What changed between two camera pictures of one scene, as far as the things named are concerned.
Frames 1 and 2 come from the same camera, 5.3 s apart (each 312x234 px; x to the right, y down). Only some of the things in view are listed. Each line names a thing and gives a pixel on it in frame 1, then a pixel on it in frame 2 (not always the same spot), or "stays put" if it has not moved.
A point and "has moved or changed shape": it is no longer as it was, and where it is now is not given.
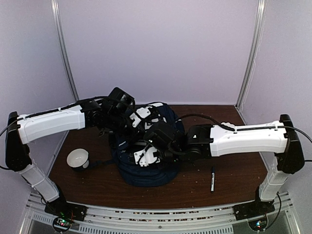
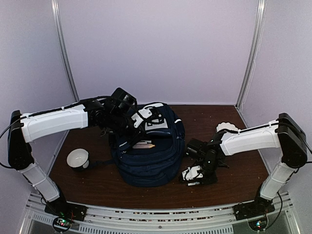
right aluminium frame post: [262, 7] stays put
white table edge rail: [204, 220] stays put
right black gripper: [167, 166] → [212, 179]
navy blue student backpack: [145, 151] stays put
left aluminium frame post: [54, 5] stays put
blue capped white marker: [212, 179] has moved or changed shape
